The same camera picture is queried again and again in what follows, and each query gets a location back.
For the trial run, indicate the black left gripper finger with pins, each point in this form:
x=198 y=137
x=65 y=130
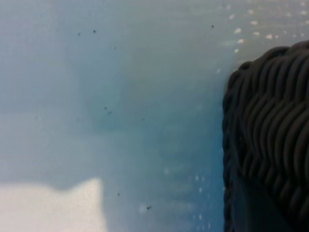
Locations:
x=251 y=212

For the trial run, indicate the dark brown woven wicker basket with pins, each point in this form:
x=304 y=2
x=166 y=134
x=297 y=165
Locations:
x=270 y=116

